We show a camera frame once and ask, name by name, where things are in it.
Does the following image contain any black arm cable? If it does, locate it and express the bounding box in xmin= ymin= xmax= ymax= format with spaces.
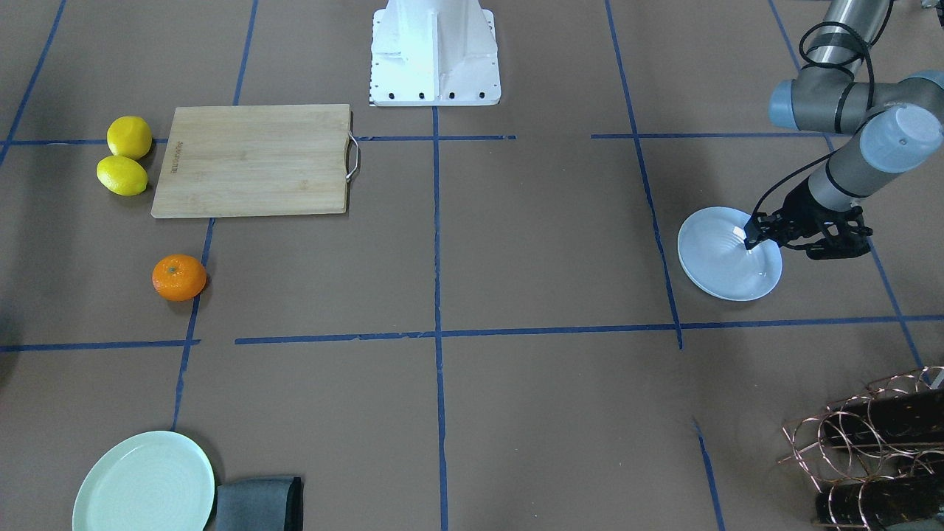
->
xmin=751 ymin=21 xmax=877 ymax=218

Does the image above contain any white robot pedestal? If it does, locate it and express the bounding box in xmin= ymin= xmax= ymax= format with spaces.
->
xmin=369 ymin=1 xmax=502 ymax=107

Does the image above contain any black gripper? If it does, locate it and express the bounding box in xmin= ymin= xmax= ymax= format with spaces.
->
xmin=743 ymin=177 xmax=859 ymax=251

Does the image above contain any bamboo cutting board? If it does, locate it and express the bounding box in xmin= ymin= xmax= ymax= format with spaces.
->
xmin=151 ymin=104 xmax=360 ymax=219

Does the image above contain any yellow lemon near board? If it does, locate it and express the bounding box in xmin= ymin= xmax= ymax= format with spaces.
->
xmin=97 ymin=155 xmax=149 ymax=196

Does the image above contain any dark wine bottle middle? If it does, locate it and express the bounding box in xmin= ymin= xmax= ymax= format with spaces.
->
xmin=823 ymin=389 xmax=943 ymax=451

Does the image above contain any dark wine bottle lower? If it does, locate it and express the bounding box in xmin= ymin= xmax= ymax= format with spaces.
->
xmin=815 ymin=474 xmax=943 ymax=530

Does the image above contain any light green plate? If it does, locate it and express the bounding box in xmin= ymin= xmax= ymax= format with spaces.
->
xmin=72 ymin=431 xmax=216 ymax=530

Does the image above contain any light blue plate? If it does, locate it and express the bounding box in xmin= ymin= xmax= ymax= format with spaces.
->
xmin=677 ymin=207 xmax=782 ymax=302

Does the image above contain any yellow lemon far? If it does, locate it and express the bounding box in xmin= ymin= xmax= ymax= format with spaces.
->
xmin=105 ymin=117 xmax=154 ymax=161

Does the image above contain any orange fruit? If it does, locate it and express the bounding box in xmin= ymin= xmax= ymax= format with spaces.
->
xmin=151 ymin=254 xmax=208 ymax=302

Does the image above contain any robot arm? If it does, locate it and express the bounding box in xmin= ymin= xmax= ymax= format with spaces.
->
xmin=744 ymin=1 xmax=943 ymax=260

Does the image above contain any dark grey folded cloth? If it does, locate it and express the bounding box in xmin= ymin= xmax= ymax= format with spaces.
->
xmin=215 ymin=475 xmax=304 ymax=530

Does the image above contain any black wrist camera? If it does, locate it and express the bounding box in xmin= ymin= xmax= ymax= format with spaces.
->
xmin=801 ymin=206 xmax=873 ymax=261

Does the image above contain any copper wire bottle rack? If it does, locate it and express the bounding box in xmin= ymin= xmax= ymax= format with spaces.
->
xmin=782 ymin=366 xmax=943 ymax=530

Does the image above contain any dark wine bottle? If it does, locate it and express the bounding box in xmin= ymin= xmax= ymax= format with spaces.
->
xmin=815 ymin=474 xmax=943 ymax=530
xmin=823 ymin=389 xmax=943 ymax=451

